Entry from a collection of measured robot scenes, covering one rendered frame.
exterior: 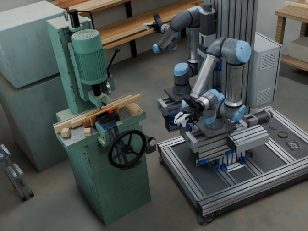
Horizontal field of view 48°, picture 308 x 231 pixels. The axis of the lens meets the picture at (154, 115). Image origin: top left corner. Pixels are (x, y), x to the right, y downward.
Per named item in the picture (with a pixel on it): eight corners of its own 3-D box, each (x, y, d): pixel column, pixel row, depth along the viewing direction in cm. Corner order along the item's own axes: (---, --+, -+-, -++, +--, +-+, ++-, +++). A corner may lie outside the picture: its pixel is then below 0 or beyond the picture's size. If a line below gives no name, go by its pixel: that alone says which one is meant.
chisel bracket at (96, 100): (98, 110, 238) (96, 99, 233) (89, 101, 248) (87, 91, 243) (108, 106, 241) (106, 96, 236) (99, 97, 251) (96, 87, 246)
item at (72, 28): (74, 40, 222) (68, 13, 212) (69, 36, 227) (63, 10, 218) (86, 36, 225) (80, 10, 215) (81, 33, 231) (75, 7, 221)
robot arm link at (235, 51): (227, 110, 236) (230, 34, 205) (247, 118, 228) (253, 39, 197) (217, 118, 229) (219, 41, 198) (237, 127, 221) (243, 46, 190)
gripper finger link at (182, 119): (180, 132, 178) (191, 123, 183) (178, 122, 175) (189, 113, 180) (176, 130, 180) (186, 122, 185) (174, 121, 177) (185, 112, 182)
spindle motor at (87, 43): (88, 88, 221) (78, 42, 203) (76, 78, 233) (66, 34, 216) (112, 79, 228) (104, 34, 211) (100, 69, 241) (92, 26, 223)
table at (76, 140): (74, 161, 219) (72, 154, 215) (56, 138, 240) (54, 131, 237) (154, 124, 244) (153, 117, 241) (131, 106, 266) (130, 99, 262)
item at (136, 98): (72, 128, 238) (71, 123, 235) (71, 127, 239) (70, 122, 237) (140, 99, 261) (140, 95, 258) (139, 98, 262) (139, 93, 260)
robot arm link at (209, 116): (202, 113, 212) (202, 98, 205) (218, 119, 205) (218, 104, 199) (195, 119, 207) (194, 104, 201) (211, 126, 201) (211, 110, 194)
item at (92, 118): (93, 127, 237) (90, 118, 232) (92, 126, 237) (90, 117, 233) (118, 116, 245) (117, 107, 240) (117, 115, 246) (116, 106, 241)
